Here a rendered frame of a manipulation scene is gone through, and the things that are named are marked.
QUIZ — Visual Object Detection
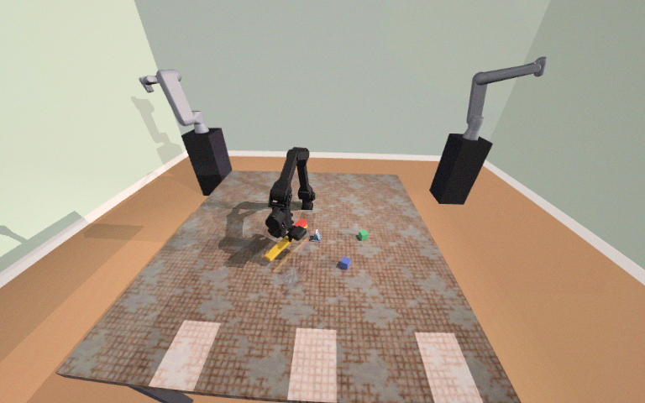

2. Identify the yellow bar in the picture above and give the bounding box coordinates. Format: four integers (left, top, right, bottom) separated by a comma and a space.
265, 218, 307, 261

